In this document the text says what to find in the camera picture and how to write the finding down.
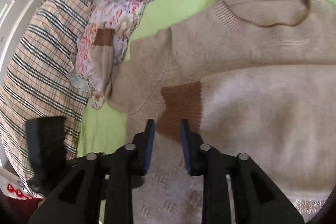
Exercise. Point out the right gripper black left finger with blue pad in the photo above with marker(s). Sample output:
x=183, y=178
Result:
x=99, y=177

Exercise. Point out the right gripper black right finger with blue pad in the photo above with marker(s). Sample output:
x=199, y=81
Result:
x=235, y=188

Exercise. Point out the beige sweater brown cuffs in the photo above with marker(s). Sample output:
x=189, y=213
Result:
x=253, y=76

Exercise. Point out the green bed sheet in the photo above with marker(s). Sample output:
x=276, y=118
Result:
x=104, y=130

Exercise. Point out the plaid checked blanket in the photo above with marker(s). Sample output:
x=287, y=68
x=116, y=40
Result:
x=37, y=81

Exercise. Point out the pastel floral pillow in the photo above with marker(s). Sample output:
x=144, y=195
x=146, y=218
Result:
x=103, y=44

